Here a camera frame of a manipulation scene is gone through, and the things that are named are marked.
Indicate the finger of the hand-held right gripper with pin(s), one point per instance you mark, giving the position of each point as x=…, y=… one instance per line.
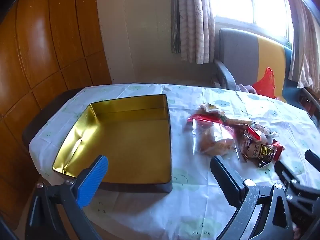
x=313, y=158
x=283, y=170

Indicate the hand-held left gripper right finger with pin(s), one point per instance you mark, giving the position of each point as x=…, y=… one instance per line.
x=230, y=182

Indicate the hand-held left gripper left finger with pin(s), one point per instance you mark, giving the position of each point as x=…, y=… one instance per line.
x=92, y=180

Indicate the dark brown snack packet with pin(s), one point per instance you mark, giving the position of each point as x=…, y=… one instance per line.
x=260, y=152

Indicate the red and white snack packet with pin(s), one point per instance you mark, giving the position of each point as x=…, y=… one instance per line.
x=270, y=130

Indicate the bread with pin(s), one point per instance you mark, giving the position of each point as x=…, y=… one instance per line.
x=215, y=137

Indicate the gold metal tin box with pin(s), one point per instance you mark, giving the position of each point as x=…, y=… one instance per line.
x=125, y=135

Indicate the beige roll snack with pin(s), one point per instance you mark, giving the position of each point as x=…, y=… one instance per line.
x=240, y=121

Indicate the pale yellow snack packet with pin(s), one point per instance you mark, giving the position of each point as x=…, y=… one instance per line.
x=207, y=108

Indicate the cloud printed white tablecloth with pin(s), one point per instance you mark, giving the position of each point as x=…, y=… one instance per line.
x=200, y=205

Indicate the dark brown table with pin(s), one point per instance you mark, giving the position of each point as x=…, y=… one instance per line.
x=42, y=120

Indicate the red plastic bag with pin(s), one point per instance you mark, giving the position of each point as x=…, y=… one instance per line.
x=265, y=85

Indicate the pink cloth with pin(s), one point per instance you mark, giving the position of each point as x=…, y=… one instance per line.
x=246, y=88

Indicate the pink patterned curtain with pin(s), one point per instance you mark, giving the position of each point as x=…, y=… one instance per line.
x=195, y=25
x=305, y=55

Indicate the grey and yellow armchair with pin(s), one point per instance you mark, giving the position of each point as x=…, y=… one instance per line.
x=240, y=52

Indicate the wooden panelled wardrobe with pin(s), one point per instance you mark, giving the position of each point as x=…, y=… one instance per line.
x=50, y=42

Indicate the bright window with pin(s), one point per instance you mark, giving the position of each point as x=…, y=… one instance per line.
x=250, y=5

